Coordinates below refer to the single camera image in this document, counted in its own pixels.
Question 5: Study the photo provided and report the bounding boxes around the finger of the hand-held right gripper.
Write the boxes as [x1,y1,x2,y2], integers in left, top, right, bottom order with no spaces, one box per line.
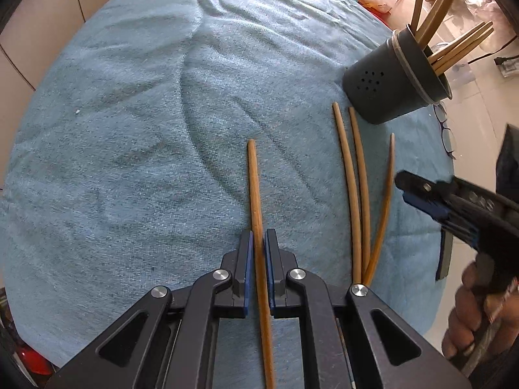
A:
[403,194,484,249]
[394,171,460,206]

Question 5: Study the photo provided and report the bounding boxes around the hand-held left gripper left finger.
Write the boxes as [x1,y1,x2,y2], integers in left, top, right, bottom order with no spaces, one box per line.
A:
[44,229,255,389]

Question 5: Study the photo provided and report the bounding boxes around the person's right hand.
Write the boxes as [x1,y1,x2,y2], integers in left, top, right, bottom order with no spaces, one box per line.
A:
[442,261,494,359]

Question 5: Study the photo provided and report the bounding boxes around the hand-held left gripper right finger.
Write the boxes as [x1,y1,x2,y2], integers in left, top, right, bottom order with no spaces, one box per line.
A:
[264,229,471,389]

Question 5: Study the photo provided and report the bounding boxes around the blue towel tablecloth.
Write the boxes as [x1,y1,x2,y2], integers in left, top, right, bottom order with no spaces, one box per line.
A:
[0,0,457,389]

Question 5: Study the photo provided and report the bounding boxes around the white kitchen base cabinets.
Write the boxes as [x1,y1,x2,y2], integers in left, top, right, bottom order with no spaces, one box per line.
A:
[0,0,151,94]

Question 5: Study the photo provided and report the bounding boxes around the black smartphone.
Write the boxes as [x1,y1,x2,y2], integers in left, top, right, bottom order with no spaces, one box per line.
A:
[436,227,455,281]

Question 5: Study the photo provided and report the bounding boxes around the red plastic object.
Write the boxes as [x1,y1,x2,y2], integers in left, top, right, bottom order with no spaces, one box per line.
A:
[16,346,51,375]

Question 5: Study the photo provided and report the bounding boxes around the black power cable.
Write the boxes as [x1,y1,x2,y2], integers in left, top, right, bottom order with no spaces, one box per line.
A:
[468,36,513,67]

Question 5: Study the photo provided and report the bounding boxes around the black eyeglasses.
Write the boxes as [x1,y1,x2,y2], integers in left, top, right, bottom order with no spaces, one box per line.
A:
[434,103,458,160]

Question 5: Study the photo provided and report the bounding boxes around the black utensil holder cup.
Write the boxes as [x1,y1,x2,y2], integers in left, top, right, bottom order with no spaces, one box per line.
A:
[343,24,454,124]

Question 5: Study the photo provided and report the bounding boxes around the dark cloth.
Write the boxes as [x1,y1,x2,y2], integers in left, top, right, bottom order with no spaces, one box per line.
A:
[497,124,519,195]

